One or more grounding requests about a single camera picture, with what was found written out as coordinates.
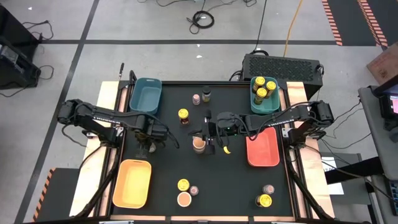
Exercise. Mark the yellow-lid spice jar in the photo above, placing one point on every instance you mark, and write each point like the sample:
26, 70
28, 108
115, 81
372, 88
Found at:
259, 81
270, 85
183, 113
183, 184
265, 200
261, 92

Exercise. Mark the grey table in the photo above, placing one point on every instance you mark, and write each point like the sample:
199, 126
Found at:
376, 137

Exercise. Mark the black perforated computer case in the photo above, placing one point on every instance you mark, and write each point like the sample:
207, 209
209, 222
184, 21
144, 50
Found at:
280, 67

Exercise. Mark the black keyboard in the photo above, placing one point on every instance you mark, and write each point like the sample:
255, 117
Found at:
393, 194

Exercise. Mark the black metal beam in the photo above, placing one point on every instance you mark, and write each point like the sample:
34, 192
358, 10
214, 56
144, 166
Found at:
354, 169

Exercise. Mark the brown cardboard box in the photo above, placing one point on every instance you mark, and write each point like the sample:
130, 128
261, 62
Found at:
385, 63

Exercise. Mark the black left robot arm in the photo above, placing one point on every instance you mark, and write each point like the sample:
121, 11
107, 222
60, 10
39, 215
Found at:
93, 115

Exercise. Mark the white paper sheet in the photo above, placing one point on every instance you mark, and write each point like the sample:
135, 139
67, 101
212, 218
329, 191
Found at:
336, 188

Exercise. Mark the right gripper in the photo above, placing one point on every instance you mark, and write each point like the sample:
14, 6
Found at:
230, 124

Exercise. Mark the yellow plastic bin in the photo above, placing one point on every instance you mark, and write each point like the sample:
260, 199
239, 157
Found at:
132, 183

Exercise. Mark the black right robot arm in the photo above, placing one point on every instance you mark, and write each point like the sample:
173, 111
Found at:
280, 116

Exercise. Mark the black frame strut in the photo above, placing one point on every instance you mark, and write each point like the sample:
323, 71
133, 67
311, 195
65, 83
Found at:
306, 193
99, 189

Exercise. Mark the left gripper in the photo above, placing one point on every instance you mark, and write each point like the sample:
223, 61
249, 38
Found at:
152, 132

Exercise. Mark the coral red plastic bin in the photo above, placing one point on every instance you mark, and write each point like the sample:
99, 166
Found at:
262, 152

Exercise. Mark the black monitor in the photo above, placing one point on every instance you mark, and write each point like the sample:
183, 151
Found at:
385, 105

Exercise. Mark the black orange-striped floor mat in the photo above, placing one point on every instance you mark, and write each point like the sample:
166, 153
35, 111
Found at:
59, 196
351, 21

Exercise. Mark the black table mat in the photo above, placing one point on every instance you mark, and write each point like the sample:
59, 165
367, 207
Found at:
211, 175

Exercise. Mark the silver metal bracket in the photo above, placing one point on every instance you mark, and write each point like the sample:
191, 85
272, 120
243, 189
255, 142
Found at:
285, 132

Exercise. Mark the blue plastic bin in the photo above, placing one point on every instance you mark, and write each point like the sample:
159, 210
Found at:
146, 93

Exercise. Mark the black equipment cart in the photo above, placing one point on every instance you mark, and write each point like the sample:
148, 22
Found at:
18, 71

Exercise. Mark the teal green plastic bin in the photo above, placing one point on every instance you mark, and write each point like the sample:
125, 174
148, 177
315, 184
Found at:
270, 107

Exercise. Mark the large tan-lid spice jar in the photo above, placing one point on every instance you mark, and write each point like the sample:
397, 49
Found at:
184, 199
199, 144

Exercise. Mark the grey electronic box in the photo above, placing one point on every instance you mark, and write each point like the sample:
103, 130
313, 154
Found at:
8, 53

